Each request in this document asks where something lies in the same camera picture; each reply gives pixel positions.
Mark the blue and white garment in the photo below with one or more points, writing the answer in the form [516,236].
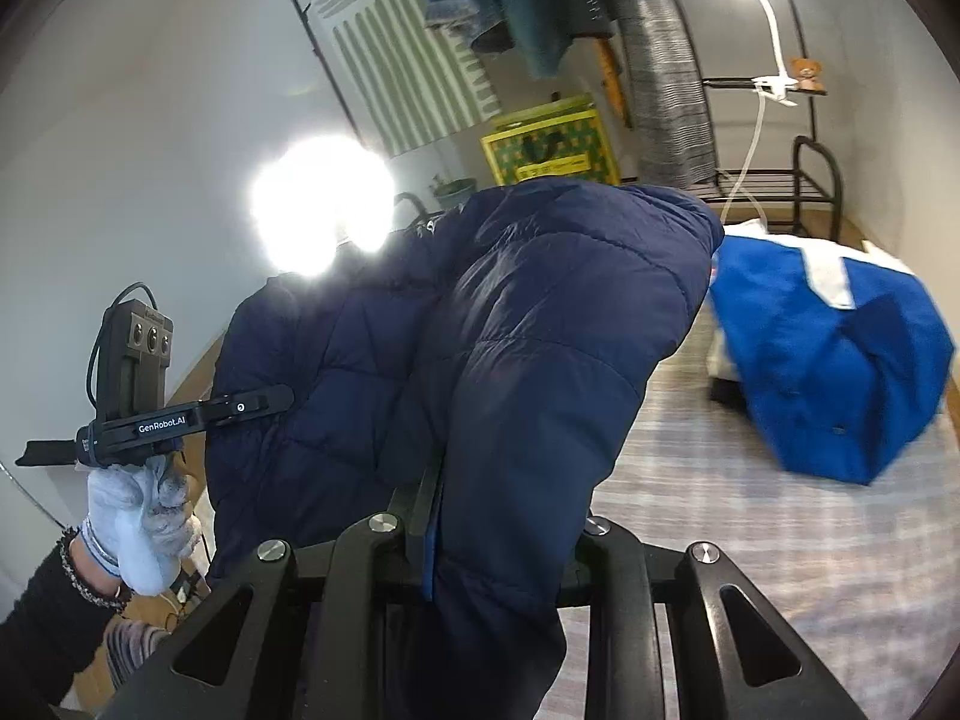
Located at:
[810,360]

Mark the navy puffer jacket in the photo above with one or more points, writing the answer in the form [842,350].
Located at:
[525,330]

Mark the grey plaid coat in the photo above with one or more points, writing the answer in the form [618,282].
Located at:
[660,75]

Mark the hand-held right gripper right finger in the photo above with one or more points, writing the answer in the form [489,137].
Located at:
[615,562]

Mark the green plant pot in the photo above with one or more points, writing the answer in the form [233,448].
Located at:
[457,191]

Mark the teal garment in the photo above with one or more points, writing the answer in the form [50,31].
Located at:
[536,52]

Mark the black metal clothes rack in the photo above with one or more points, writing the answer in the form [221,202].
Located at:
[799,180]

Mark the green striped wall cloth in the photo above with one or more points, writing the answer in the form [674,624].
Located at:
[405,67]

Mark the yellow green patterned box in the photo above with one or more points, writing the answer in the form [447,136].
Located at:
[555,142]

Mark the person's left hand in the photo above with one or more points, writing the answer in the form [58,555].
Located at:
[127,525]

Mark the small brown teddy bear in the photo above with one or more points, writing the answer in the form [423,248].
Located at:
[806,73]

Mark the bed with checked sheet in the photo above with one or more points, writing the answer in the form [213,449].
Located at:
[712,540]

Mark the orange brown garment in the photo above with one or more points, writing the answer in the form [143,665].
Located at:
[611,79]

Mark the bright studio light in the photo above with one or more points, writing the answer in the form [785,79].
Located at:
[322,202]

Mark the person's left forearm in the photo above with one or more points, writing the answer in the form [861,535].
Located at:
[45,615]

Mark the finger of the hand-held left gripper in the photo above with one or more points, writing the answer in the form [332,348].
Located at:
[255,401]

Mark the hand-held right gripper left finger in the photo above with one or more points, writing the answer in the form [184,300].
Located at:
[431,555]

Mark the person's striped clothing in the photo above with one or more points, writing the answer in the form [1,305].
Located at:
[135,649]

